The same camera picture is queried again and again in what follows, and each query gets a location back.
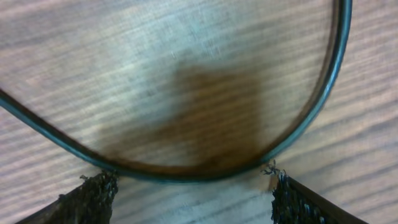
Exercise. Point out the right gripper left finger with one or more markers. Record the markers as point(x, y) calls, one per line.
point(89, 203)

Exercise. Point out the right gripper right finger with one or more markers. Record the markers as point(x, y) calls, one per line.
point(295, 203)

